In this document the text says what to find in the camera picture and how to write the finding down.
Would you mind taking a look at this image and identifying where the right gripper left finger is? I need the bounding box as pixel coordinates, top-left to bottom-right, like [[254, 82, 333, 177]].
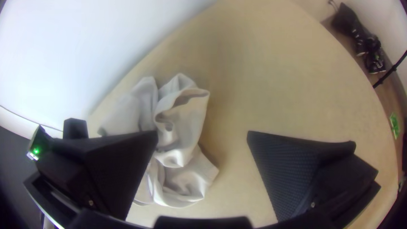
[[37, 130, 159, 221]]

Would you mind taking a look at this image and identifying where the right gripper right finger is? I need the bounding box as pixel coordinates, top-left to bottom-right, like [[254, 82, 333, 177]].
[[247, 130, 381, 222]]

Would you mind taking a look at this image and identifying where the white t-shirt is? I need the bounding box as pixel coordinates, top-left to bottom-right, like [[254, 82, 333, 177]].
[[98, 73, 220, 208]]

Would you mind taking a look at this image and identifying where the black stand pole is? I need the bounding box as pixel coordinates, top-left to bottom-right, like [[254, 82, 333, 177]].
[[372, 49, 407, 89]]

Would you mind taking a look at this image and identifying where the black sneaker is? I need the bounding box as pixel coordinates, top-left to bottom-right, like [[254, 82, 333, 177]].
[[365, 36, 387, 75], [353, 27, 371, 57]]

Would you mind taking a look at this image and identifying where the black bag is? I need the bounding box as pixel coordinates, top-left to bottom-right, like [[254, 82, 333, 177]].
[[330, 2, 366, 37]]

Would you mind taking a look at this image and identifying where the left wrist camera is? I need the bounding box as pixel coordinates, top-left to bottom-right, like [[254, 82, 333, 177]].
[[63, 117, 89, 140]]

